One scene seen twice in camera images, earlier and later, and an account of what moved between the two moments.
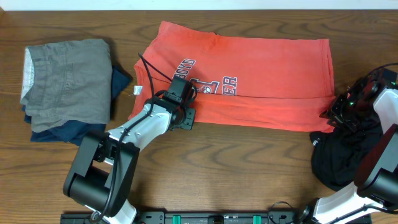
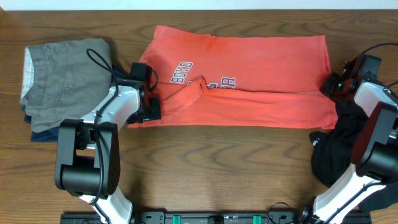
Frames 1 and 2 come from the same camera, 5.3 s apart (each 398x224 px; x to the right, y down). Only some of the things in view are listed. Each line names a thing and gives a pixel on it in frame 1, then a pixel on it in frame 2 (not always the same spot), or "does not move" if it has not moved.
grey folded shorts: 68,81 does not move
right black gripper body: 347,114 -> 333,86
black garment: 336,154 does not move
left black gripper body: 187,119 -> 153,112
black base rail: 195,217 does not move
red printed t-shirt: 275,83 does not move
